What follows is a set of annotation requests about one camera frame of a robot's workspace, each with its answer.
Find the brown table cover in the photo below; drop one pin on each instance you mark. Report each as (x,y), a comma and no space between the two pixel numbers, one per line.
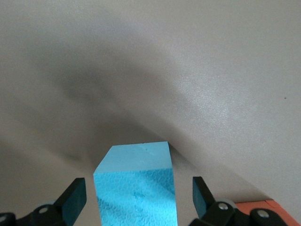
(141,70)

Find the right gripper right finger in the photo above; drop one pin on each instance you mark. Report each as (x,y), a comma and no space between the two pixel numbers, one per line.
(204,200)

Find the orange foam cube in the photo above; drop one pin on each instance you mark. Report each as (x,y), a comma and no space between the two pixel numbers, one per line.
(283,215)

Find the blue foam cube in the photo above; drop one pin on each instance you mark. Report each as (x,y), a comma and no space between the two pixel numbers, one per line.
(136,188)

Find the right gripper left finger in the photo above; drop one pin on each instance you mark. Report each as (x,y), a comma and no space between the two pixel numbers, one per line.
(70,200)

